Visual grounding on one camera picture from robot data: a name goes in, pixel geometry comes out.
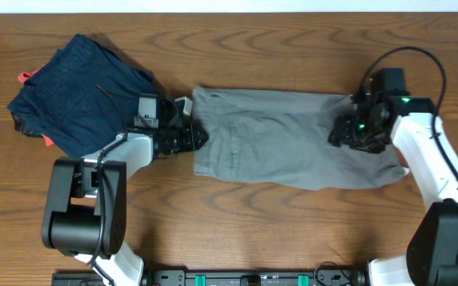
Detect grey shorts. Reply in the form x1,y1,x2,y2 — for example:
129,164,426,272
192,87,408,191

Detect folded navy blue garment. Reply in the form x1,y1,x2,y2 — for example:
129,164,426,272
7,34,158,157

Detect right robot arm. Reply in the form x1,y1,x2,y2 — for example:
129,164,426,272
328,68,458,285

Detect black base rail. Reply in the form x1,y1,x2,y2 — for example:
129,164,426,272
52,260,369,286

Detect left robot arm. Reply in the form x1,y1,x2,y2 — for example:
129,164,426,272
41,94,208,285

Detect folded red garment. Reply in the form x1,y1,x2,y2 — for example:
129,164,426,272
17,69,55,147

